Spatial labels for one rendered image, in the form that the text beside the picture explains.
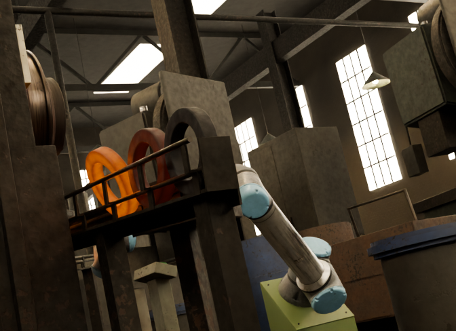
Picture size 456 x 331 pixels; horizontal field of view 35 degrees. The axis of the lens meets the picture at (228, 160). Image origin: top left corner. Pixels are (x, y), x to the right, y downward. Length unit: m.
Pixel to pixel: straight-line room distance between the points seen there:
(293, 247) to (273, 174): 4.86
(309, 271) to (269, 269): 2.88
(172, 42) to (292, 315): 4.53
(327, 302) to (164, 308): 0.77
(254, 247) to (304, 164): 1.73
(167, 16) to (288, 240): 4.84
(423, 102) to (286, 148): 1.42
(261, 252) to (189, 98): 1.50
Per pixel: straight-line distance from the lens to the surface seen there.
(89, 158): 1.85
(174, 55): 7.22
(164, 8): 7.41
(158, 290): 3.35
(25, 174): 2.04
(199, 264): 2.12
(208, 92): 6.57
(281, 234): 2.73
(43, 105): 2.41
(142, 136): 1.68
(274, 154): 7.61
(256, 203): 2.60
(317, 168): 7.40
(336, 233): 6.12
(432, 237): 2.16
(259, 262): 5.78
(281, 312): 3.18
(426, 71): 7.35
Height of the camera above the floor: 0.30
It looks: 12 degrees up
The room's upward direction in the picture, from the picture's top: 13 degrees counter-clockwise
